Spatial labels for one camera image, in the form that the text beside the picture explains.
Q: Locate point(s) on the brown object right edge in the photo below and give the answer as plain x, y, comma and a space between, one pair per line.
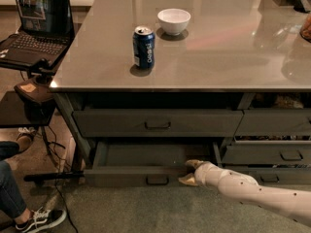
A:
305, 30

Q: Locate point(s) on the black white sneaker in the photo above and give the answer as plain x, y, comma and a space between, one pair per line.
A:
36, 221

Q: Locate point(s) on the blue jeans leg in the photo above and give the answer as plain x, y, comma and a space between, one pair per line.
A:
11, 201

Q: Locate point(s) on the white ceramic bowl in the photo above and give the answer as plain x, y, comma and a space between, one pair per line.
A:
173, 21

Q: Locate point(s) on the black open laptop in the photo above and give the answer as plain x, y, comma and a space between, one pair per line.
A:
45, 35

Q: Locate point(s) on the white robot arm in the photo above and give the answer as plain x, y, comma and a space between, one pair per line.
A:
242, 188

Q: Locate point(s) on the blue soda can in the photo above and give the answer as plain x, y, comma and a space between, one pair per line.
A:
143, 47

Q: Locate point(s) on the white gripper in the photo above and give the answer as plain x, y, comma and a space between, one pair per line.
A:
203, 174

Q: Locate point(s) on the black laptop stand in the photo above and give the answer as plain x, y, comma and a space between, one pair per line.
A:
32, 103

